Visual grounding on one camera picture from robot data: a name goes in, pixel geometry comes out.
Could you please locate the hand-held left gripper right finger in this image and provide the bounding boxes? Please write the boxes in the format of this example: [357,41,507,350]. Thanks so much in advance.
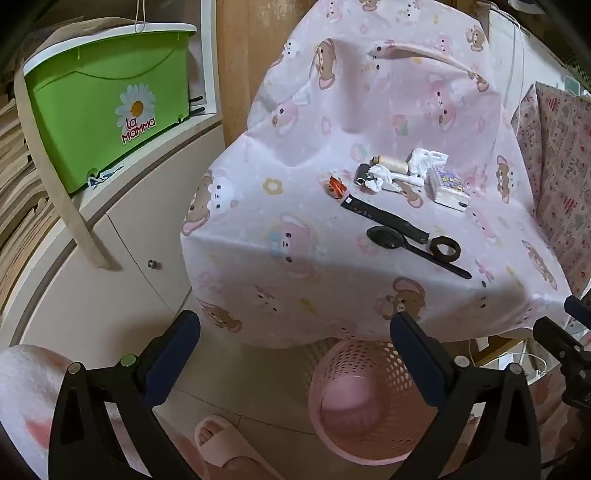
[389,311,543,480]

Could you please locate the green plastic storage box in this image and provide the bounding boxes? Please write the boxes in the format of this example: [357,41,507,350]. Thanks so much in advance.
[22,22,198,195]

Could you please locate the black ring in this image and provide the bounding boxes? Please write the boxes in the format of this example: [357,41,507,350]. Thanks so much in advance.
[429,236,462,263]

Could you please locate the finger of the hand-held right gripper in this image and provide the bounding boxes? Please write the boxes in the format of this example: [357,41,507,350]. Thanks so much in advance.
[564,295,591,330]
[532,316,591,411]

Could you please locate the black plastic spoon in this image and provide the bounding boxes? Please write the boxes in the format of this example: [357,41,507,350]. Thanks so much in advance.
[366,225,472,280]

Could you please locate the person's foot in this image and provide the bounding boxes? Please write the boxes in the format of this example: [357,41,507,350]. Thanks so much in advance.
[199,416,278,480]

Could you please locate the beige cloth strap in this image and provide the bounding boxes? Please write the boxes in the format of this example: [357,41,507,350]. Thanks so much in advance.
[13,18,123,272]

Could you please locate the white shelf cabinet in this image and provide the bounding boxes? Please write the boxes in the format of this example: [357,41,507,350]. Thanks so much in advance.
[0,0,232,361]

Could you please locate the fluffy pink white pants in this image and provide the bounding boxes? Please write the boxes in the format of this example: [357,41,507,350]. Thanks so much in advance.
[0,344,199,480]

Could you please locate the wooden door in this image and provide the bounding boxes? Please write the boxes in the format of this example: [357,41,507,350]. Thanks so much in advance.
[215,0,324,144]

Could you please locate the patterned pink quilt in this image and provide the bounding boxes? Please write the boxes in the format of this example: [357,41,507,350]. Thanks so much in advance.
[510,82,591,301]

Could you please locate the large white tissue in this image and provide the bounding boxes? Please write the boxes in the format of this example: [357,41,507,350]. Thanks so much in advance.
[407,148,450,178]

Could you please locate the pink slipper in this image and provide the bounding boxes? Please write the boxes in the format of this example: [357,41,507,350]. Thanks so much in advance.
[194,414,278,480]

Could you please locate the pink plastic basket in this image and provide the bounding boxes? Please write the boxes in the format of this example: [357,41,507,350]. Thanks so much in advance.
[308,339,467,467]

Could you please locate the black rods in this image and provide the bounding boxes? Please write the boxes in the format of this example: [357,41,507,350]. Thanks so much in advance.
[178,95,206,124]

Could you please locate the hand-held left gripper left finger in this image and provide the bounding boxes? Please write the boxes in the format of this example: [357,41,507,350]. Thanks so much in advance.
[48,310,201,480]

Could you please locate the beige thread spool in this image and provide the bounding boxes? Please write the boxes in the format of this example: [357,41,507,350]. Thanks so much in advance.
[369,156,411,175]

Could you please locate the pink bear print tablecloth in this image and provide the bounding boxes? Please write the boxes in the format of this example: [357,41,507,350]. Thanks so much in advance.
[180,0,573,349]

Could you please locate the black strip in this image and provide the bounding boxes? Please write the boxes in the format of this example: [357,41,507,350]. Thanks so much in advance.
[340,194,431,246]

